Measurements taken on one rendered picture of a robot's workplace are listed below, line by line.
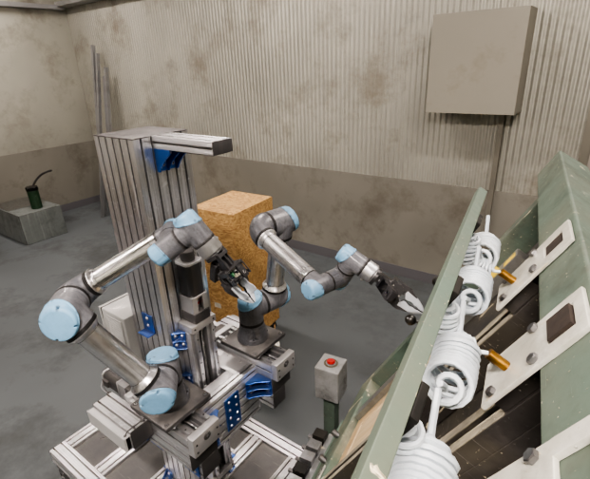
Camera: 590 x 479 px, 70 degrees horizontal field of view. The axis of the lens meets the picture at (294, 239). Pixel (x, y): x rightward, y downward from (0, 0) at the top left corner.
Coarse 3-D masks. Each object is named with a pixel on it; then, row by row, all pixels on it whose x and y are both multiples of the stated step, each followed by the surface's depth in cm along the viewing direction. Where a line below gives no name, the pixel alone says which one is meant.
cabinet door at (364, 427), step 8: (384, 400) 157; (376, 408) 160; (368, 416) 163; (376, 416) 152; (360, 424) 166; (368, 424) 156; (352, 432) 168; (360, 432) 158; (368, 432) 147; (352, 440) 159; (360, 440) 150; (352, 448) 152; (344, 456) 154
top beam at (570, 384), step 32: (576, 160) 131; (544, 192) 113; (576, 192) 95; (544, 224) 93; (576, 224) 76; (576, 256) 67; (544, 288) 69; (576, 288) 59; (576, 352) 49; (544, 384) 50; (576, 384) 45; (544, 416) 46; (576, 416) 41
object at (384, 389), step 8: (520, 256) 121; (528, 256) 124; (512, 264) 122; (520, 264) 121; (512, 272) 123; (496, 280) 126; (480, 288) 132; (496, 288) 127; (464, 320) 136; (392, 376) 160; (384, 384) 165; (376, 392) 168; (384, 392) 161; (368, 400) 172; (376, 400) 165; (360, 408) 175; (368, 408) 168; (360, 416) 172
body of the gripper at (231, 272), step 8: (224, 248) 129; (216, 256) 128; (224, 256) 128; (224, 264) 128; (232, 264) 129; (240, 264) 131; (224, 272) 130; (232, 272) 131; (240, 272) 131; (248, 272) 134; (224, 280) 133; (232, 280) 128
